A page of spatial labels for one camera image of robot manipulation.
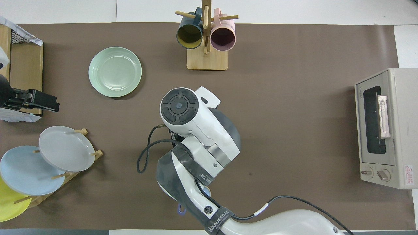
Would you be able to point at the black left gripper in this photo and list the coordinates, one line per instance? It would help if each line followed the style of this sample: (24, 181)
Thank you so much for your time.
(9, 96)

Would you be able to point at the yellow plate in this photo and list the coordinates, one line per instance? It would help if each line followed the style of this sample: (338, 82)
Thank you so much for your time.
(8, 205)

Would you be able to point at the pale green plate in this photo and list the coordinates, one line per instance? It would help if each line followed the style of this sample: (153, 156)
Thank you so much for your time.
(114, 71)

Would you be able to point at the brown table mat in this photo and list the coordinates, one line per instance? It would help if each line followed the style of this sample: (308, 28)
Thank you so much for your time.
(294, 81)

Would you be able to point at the light blue plate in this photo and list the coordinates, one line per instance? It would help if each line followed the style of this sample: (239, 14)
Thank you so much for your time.
(23, 169)

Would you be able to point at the dark teal mug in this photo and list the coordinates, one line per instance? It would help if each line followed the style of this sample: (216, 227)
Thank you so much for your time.
(189, 34)

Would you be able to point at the white checked cloth bag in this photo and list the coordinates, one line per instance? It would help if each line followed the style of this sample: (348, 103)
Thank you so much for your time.
(16, 28)

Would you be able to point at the wooden mug tree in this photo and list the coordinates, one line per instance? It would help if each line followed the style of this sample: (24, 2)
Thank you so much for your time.
(207, 60)

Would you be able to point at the beige toaster oven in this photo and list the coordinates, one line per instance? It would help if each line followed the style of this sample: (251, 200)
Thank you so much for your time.
(401, 130)

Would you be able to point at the pink ribbed mug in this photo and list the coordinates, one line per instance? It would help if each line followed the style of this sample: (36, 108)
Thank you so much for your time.
(223, 37)

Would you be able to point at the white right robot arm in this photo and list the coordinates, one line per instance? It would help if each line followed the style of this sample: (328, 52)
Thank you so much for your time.
(199, 130)

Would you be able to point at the grey plate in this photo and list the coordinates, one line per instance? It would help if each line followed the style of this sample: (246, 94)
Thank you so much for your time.
(65, 148)

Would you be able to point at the wooden plate rack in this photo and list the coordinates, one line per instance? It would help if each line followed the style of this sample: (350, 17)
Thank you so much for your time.
(98, 153)

